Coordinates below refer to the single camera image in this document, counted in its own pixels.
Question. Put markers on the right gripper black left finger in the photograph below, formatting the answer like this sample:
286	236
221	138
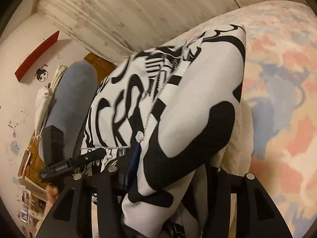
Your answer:
93	198

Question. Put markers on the beige patterned curtain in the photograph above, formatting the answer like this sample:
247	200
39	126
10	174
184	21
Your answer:
114	29

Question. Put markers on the red wall shelf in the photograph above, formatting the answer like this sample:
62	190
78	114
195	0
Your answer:
37	53

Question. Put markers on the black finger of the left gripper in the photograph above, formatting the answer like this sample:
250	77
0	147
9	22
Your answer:
84	159

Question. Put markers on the white folded cloth on pillows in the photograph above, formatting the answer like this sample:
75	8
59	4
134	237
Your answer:
43	99

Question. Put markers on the white black graffiti print jacket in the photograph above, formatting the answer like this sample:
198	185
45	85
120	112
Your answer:
176	106

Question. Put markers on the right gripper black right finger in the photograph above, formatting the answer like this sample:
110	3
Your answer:
257	214

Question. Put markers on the pastel patchwork bed cover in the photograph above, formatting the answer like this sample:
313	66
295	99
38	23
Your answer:
280	88

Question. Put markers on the left hand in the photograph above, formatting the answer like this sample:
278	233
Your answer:
52	193

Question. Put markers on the cartoon face wall sticker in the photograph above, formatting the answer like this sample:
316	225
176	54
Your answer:
41	73

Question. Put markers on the upper blue bolster pillow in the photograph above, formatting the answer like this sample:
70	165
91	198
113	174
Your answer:
71	101

